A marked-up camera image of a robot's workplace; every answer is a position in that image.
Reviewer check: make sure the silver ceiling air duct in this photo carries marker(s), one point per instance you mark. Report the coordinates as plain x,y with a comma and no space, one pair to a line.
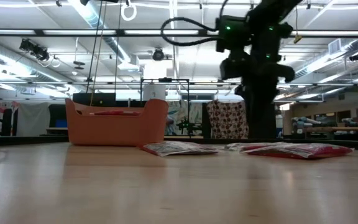
104,31

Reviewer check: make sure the black table rim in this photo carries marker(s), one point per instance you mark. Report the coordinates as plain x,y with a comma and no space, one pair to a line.
26,140

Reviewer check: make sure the small black tripod device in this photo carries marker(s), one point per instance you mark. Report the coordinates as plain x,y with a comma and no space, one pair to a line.
186,125

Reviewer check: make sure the red popcorn bag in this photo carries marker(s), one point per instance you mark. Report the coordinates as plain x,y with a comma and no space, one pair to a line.
306,151
117,113
176,148
253,145

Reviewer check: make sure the wooden workbench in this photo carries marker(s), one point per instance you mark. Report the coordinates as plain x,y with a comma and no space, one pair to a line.
340,128

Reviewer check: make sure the grey hanging cloth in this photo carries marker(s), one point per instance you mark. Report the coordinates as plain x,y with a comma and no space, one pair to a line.
33,119

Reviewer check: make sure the brown patterned cloth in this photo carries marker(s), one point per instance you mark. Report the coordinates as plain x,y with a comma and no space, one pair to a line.
227,119

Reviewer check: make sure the round black ceiling lamp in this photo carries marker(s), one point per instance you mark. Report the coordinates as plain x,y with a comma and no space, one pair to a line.
158,54

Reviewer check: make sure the black ceiling camera rig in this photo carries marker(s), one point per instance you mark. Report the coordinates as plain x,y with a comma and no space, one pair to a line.
34,49

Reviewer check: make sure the black cabinet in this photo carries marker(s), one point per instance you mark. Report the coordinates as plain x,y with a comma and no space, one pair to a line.
263,124

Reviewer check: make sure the black monitor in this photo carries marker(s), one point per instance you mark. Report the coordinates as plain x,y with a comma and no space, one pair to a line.
93,99

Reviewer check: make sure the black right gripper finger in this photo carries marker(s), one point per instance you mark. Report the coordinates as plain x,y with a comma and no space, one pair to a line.
261,99
245,118

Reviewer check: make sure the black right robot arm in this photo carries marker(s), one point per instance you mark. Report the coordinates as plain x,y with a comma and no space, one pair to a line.
269,18

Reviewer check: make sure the black metal frame stand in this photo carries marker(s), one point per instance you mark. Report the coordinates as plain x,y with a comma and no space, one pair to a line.
165,81

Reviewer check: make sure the white cylindrical bin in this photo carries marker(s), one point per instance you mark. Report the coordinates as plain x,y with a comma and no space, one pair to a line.
154,92

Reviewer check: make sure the orange plastic basket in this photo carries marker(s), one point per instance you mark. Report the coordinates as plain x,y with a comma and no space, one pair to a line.
117,130

